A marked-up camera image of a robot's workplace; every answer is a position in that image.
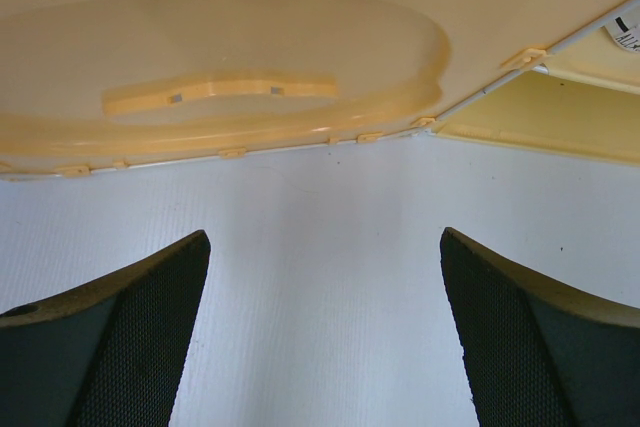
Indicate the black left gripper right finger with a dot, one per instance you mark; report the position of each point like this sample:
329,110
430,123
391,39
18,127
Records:
536,351

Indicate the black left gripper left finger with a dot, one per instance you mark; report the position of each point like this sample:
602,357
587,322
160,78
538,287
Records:
110,352

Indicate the yellow cabinet door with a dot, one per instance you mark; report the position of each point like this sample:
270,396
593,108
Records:
102,85

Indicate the red canvas sneaker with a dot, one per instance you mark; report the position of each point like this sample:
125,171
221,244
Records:
624,31

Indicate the yellow plastic shoe cabinet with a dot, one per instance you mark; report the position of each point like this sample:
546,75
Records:
581,99

